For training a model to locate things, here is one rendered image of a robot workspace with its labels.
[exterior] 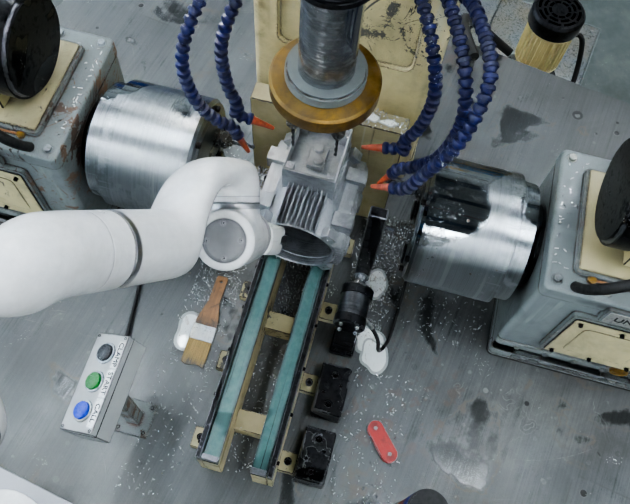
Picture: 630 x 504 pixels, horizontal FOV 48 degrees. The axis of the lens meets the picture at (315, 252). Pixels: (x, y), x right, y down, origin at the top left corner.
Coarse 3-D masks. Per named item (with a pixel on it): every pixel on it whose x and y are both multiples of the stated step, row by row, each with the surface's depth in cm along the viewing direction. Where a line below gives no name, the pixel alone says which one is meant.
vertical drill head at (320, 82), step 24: (312, 24) 96; (336, 24) 95; (360, 24) 98; (288, 48) 113; (312, 48) 100; (336, 48) 99; (360, 48) 114; (288, 72) 108; (312, 72) 105; (336, 72) 104; (360, 72) 109; (288, 96) 109; (312, 96) 107; (336, 96) 107; (360, 96) 110; (288, 120) 110; (312, 120) 108; (336, 120) 108; (360, 120) 110; (336, 144) 119
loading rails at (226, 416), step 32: (256, 288) 142; (320, 288) 140; (256, 320) 138; (288, 320) 146; (320, 320) 150; (224, 352) 145; (256, 352) 142; (288, 352) 135; (224, 384) 132; (288, 384) 133; (224, 416) 129; (256, 416) 137; (288, 416) 129; (224, 448) 130; (256, 480) 133
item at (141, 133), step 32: (128, 96) 129; (160, 96) 130; (96, 128) 128; (128, 128) 126; (160, 128) 126; (192, 128) 126; (224, 128) 144; (96, 160) 129; (128, 160) 127; (160, 160) 126; (192, 160) 127; (96, 192) 136; (128, 192) 130
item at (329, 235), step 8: (288, 136) 136; (288, 144) 137; (352, 152) 134; (360, 152) 136; (352, 160) 135; (360, 160) 135; (264, 216) 128; (272, 216) 129; (328, 232) 127; (336, 232) 128; (328, 240) 128; (336, 240) 128; (328, 264) 138
